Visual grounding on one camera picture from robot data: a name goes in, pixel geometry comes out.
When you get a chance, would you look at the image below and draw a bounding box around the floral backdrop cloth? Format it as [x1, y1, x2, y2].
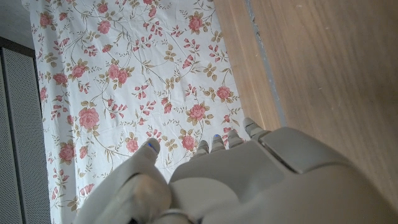
[21, 0, 251, 224]

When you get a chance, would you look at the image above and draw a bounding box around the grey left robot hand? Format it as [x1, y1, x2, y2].
[73, 117, 398, 224]

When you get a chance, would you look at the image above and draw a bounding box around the grey perforated panel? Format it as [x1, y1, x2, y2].
[0, 36, 52, 224]

